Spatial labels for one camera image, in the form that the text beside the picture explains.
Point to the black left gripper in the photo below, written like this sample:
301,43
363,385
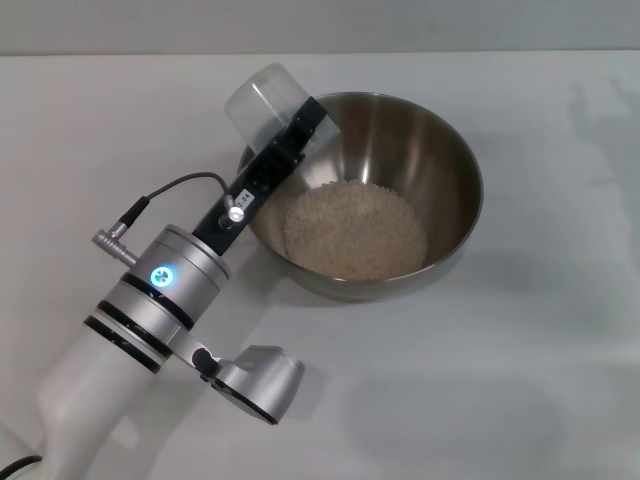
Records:
220,235

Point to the clear plastic measuring cup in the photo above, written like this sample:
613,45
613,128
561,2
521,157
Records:
260,100

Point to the uncooked white rice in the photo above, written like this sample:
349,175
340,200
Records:
355,230

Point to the stainless steel mixing bowl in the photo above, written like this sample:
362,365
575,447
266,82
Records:
430,165

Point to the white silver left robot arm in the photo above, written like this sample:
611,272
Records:
100,375

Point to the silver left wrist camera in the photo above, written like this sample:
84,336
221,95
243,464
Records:
260,385

